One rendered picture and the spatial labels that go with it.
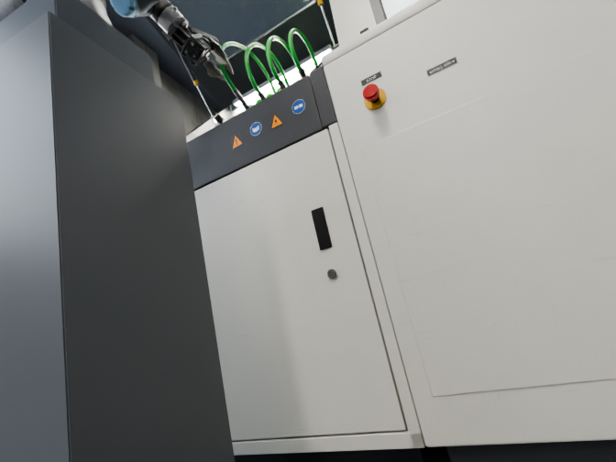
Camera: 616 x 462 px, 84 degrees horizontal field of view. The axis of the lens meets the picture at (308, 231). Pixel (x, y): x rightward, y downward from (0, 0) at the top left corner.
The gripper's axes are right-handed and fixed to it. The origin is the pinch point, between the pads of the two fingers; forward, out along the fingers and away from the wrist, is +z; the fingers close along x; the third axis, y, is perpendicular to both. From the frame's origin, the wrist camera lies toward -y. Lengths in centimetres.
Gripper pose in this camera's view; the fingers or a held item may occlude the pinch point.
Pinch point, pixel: (228, 73)
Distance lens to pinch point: 130.3
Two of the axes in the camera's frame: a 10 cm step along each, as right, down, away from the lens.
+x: 6.7, -5.2, -5.3
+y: -2.1, 5.6, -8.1
